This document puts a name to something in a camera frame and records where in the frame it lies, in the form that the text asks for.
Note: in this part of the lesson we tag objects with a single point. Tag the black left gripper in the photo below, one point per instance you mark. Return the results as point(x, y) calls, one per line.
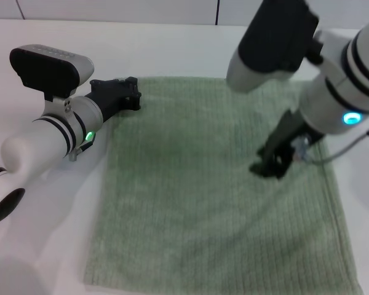
point(110, 96)

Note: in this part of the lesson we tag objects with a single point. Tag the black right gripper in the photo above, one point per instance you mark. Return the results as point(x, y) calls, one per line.
point(283, 138)

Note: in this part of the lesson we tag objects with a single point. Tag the green terry towel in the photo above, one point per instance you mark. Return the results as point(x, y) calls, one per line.
point(187, 199)

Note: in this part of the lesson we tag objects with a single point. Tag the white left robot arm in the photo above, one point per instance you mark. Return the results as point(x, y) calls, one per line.
point(40, 138)

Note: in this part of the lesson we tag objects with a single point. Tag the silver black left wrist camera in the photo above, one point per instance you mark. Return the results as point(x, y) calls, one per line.
point(46, 69)

